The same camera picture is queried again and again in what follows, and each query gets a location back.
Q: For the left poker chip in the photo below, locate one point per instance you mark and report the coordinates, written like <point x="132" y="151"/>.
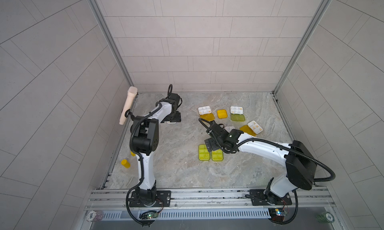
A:
<point x="95" y="216"/>

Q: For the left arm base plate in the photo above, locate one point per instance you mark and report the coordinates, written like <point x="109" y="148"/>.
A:
<point x="159" y="198"/>

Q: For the green circuit board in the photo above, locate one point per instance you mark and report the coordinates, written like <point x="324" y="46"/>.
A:
<point x="278" y="215"/>
<point x="149" y="215"/>

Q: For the left green circuit board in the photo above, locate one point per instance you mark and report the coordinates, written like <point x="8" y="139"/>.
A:
<point x="149" y="215"/>

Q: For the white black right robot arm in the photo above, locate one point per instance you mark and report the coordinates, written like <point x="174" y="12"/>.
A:
<point x="302" y="169"/>

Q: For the black microphone stand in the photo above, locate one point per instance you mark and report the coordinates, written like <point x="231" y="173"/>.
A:
<point x="129" y="114"/>

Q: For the pink pillbox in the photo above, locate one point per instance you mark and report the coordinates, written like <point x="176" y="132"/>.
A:
<point x="229" y="128"/>

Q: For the yellow pillbox right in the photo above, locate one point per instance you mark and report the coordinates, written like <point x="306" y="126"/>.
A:
<point x="252" y="128"/>

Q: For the small yellow piece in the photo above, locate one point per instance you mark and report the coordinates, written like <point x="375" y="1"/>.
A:
<point x="125" y="163"/>

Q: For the right poker chip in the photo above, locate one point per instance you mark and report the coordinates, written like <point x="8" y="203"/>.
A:
<point x="325" y="217"/>

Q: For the beige microphone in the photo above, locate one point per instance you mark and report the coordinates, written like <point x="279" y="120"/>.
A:
<point x="131" y="94"/>

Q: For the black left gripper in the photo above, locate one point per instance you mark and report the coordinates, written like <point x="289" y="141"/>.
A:
<point x="177" y="117"/>

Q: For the small yellow pillbox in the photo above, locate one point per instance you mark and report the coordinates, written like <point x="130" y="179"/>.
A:
<point x="222" y="114"/>

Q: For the yellow six-slot pillbox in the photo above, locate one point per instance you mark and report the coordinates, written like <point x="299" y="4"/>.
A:
<point x="206" y="113"/>

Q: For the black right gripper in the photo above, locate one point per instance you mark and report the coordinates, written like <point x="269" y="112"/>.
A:
<point x="211" y="146"/>

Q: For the poker chip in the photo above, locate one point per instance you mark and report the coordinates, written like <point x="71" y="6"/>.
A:
<point x="95" y="216"/>
<point x="325" y="217"/>

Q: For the aluminium rail frame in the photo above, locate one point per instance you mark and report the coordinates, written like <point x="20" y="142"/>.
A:
<point x="208" y="198"/>

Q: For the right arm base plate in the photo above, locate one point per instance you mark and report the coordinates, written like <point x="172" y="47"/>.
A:
<point x="258" y="198"/>

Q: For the right green circuit board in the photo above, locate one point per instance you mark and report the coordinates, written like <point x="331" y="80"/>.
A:
<point x="278" y="215"/>

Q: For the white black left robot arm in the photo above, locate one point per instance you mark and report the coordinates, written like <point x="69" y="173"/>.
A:
<point x="144" y="140"/>

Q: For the green pillbox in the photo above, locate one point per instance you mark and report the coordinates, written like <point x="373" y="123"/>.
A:
<point x="217" y="155"/>
<point x="203" y="153"/>
<point x="237" y="114"/>

